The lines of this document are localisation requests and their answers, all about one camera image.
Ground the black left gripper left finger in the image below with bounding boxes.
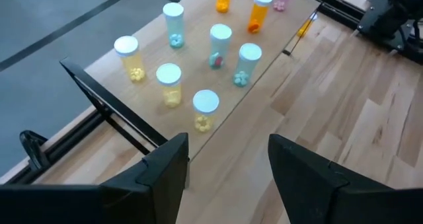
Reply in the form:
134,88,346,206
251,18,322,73
100,133,190,224

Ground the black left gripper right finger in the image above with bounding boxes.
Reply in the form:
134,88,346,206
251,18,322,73
268,133,393,224

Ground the teal bottle with red pill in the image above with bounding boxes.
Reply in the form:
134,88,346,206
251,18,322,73
208,23,233,70

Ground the wooden shelf with black legs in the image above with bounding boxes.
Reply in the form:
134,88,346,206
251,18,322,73
59,0,321,189

